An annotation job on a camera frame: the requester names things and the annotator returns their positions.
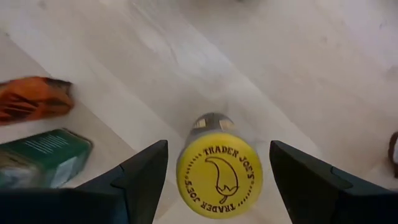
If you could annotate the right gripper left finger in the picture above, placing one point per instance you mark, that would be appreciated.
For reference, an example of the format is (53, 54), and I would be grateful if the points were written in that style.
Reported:
(133, 193)

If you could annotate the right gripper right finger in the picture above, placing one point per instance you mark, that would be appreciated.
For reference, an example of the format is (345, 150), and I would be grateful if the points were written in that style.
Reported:
(326, 199)

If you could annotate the yellow lid spice jar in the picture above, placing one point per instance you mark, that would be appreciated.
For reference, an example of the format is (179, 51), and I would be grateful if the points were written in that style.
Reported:
(217, 174)

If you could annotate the green lid spice jar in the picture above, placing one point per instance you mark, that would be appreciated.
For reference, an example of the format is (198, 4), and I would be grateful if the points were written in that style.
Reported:
(46, 152)

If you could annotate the taco seasoning mix packet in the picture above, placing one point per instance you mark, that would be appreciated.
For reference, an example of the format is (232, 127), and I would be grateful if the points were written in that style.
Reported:
(394, 155)
(31, 99)

